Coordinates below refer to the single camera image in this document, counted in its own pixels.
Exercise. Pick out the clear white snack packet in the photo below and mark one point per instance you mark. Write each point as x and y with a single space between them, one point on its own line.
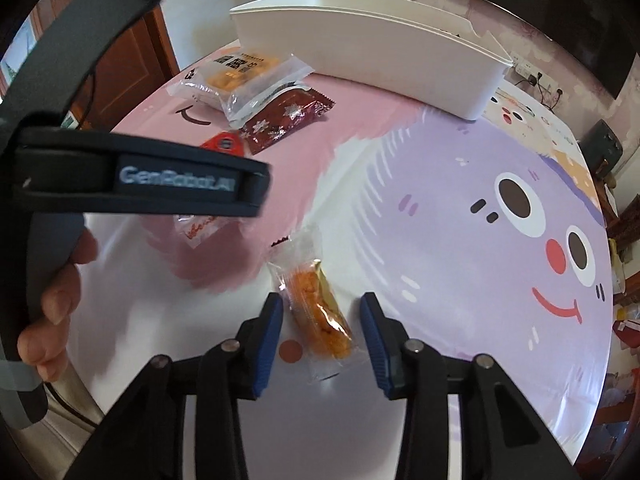
260 102

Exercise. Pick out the black television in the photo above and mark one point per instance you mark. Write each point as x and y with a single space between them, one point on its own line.
550 5

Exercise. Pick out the person's left hand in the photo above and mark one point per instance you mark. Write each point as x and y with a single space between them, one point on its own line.
60 300

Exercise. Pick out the small red snack packet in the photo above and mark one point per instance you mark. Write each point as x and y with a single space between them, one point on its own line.
225 143

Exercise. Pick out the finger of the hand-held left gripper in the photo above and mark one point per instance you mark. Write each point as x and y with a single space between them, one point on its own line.
255 190

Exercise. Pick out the orange fried snack packet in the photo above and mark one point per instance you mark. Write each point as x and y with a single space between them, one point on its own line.
317 305

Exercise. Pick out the small white red-print packet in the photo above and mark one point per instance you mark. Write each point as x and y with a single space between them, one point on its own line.
197 230

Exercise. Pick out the brown wooden door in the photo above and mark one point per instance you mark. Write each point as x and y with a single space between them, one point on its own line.
135 60

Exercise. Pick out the white plastic storage box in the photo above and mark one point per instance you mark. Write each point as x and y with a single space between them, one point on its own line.
375 55

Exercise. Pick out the dark red snack packet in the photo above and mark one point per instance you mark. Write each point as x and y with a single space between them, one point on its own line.
285 117

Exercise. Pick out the yellow cake packet black print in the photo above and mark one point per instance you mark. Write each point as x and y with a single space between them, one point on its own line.
235 75

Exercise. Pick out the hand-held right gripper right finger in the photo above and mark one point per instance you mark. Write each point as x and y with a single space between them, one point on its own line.
375 340

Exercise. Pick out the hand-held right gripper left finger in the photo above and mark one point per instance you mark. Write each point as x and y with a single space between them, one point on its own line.
267 340

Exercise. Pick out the white power strip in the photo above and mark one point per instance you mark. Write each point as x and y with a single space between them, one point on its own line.
532 72

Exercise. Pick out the dark green air fryer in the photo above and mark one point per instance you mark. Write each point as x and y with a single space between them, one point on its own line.
605 147

